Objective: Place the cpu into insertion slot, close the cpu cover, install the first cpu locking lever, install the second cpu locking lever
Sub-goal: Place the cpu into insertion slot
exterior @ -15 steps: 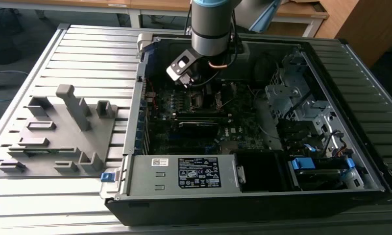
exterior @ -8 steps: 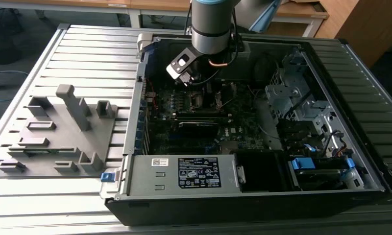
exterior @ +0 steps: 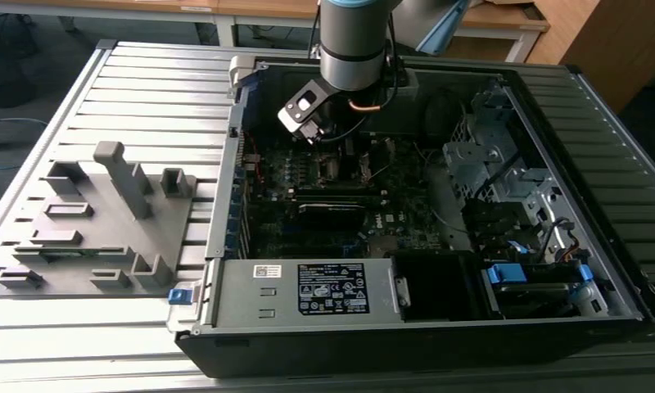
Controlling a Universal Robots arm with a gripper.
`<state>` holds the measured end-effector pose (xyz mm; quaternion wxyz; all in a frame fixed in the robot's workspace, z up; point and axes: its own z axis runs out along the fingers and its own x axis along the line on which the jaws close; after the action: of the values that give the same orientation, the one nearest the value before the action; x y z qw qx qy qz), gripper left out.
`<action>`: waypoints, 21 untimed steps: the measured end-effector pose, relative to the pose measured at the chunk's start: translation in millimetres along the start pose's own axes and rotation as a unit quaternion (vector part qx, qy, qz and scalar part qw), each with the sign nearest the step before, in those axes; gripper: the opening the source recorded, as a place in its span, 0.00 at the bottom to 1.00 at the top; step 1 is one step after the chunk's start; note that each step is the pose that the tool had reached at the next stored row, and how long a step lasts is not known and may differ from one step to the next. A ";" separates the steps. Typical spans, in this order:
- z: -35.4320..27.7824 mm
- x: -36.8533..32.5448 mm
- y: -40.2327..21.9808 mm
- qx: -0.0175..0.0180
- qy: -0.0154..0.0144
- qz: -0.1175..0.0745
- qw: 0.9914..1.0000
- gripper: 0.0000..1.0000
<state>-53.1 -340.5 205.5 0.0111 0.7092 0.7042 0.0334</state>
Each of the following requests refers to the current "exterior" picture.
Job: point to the perforated metal drive cage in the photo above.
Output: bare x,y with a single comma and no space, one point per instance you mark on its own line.
488,133

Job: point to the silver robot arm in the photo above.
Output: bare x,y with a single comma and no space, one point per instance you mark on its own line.
354,49

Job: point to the wooden cabinet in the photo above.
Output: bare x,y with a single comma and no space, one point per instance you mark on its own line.
605,41

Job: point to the black plastic shroud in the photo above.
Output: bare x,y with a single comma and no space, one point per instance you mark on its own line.
436,286

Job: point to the blue plastic case latch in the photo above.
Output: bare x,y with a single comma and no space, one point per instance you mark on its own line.
178,296

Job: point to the grey parts rack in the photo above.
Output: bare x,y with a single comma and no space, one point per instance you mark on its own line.
114,229

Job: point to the black PC case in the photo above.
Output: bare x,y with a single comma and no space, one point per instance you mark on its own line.
360,356

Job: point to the blue disk carrier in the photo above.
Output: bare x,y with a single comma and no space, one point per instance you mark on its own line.
504,273

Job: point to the wooden desk white frame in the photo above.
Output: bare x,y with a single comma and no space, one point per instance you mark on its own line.
114,4
501,22

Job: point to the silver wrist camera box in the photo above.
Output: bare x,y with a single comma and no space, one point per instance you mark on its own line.
302,106

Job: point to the silver metal disk bay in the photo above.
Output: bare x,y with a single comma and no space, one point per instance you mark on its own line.
467,157

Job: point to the green motherboard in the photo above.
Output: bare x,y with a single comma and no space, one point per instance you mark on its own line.
409,204

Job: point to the black graphics card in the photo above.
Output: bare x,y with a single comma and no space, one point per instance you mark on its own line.
329,217

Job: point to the silver power supply unit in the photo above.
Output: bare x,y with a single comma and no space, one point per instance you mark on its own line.
240,294

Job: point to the grey plastic case latch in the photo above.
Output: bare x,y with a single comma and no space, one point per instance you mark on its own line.
241,71

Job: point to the CPU socket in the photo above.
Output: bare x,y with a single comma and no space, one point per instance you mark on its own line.
326,174

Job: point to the green RAM stick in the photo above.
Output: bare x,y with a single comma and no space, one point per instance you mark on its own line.
67,255

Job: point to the grey chipset heat sink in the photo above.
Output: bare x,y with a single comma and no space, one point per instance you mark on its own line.
383,243

